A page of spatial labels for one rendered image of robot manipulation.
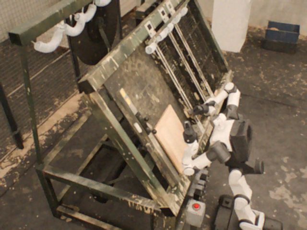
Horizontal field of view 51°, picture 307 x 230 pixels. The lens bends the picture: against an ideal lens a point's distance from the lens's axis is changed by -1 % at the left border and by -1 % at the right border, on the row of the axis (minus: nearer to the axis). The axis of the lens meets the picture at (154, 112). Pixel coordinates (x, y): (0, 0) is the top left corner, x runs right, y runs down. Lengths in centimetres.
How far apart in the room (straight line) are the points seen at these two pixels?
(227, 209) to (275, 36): 402
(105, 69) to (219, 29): 444
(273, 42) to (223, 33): 98
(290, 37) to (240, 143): 435
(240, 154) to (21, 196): 260
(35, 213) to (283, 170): 295
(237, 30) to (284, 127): 227
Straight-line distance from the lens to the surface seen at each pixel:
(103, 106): 220
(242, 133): 252
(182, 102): 302
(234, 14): 627
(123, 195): 286
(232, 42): 649
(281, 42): 673
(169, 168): 269
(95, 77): 213
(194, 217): 263
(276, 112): 515
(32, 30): 234
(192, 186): 297
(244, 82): 568
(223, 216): 349
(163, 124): 274
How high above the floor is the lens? 307
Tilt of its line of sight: 39 degrees down
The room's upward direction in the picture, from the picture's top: 1 degrees counter-clockwise
